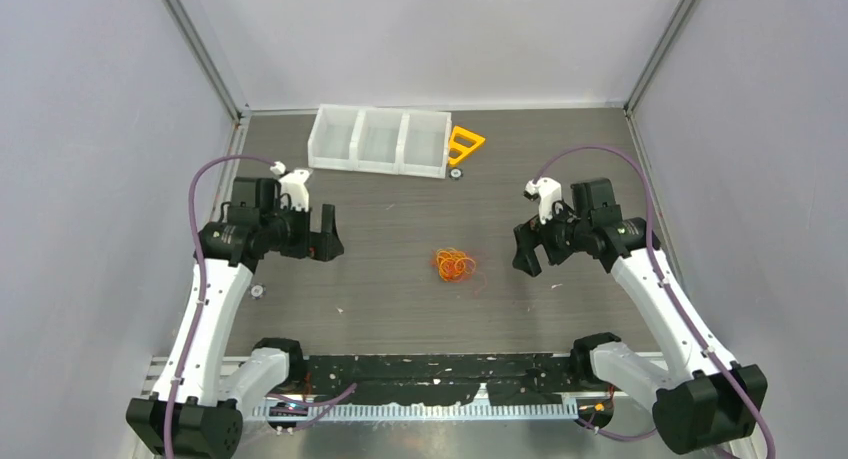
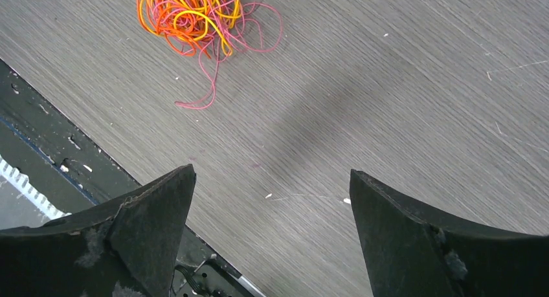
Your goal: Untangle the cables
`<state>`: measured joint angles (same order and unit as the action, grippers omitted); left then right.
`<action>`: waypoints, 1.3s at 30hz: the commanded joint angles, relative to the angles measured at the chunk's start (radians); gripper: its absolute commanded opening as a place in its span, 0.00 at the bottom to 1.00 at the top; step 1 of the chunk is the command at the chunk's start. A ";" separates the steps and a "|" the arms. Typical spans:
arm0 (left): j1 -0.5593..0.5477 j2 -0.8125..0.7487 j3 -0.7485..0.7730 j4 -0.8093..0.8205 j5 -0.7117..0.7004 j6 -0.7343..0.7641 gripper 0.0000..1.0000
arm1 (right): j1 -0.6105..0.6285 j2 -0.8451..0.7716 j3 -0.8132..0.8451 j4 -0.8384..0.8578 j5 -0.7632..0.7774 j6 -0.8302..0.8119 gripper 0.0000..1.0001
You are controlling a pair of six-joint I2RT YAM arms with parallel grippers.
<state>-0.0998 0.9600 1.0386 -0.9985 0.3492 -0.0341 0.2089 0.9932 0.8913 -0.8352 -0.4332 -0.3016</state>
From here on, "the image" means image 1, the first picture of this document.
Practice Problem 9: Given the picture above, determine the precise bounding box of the orange red cable pile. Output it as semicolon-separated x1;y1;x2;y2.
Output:
430;246;488;297

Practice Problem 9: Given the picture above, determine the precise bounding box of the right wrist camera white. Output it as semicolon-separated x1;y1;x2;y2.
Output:
524;177;562;224

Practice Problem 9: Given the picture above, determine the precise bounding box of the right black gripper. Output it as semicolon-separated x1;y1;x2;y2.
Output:
512;198;590;277

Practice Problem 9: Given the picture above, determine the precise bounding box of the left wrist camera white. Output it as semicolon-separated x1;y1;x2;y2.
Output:
270;161;312;212

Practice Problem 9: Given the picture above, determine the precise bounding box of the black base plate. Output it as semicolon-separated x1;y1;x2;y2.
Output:
305;353;610;406

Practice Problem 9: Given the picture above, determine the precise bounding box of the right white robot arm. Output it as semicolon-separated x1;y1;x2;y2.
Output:
512;177;768;454

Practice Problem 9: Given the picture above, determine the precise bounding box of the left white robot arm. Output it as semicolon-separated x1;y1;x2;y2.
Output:
126;169;344;458

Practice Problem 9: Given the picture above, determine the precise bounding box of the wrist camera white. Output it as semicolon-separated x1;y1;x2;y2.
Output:
270;161;312;212
524;177;562;224

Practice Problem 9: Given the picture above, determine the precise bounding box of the yellow triangular plastic frame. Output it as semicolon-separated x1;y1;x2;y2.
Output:
448;126;486;167

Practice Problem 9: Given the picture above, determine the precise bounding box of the white three-compartment bin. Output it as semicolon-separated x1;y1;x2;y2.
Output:
307;104;453;179

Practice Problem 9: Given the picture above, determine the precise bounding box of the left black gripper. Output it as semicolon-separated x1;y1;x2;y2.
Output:
261;198;342;260

